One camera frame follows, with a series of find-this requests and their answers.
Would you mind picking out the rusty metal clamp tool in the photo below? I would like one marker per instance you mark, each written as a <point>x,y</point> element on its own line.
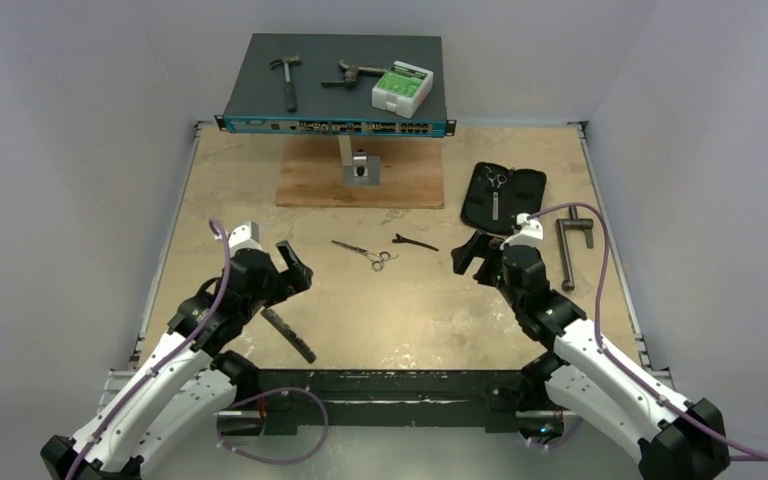
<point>351,74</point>

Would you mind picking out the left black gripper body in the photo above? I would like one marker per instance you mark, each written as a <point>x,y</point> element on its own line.
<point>276,289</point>

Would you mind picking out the metal stand bracket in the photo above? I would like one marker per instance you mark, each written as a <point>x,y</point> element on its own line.
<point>359,168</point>

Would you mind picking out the wooden board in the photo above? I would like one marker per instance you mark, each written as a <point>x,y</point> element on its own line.
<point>411,174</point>

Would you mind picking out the black hair clip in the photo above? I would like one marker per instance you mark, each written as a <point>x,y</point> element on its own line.
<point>400,239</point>

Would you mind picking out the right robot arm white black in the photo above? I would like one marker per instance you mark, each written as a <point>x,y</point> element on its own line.
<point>664,433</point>

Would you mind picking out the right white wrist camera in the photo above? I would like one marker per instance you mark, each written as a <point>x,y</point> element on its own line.
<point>528,231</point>

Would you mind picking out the black zippered tool case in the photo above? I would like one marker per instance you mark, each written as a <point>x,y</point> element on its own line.
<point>522,193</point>

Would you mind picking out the claw hammer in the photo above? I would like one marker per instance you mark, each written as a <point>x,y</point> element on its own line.
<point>290,97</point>

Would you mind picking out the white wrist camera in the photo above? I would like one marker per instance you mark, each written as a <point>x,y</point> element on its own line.
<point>245,236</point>
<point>528,231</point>

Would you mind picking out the white green plastic box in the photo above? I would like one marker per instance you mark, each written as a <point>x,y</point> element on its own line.
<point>402,89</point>

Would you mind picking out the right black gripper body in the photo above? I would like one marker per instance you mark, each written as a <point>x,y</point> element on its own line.
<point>486,258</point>

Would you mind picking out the silver scissors in case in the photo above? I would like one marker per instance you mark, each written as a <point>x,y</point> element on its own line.
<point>496,180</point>

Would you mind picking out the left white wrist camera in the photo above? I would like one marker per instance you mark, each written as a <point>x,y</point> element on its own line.
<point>245,236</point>

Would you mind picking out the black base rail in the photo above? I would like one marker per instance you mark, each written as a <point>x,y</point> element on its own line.
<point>497,401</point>

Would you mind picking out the silver thinning scissors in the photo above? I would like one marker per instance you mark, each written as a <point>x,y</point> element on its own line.
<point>377,260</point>

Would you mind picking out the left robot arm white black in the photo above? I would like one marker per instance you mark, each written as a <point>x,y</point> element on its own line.
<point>189,376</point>

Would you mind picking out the network switch rack unit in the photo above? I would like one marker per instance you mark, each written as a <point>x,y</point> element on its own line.
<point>256,103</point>

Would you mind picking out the black comb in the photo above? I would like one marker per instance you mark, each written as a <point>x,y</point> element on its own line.
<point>284,329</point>

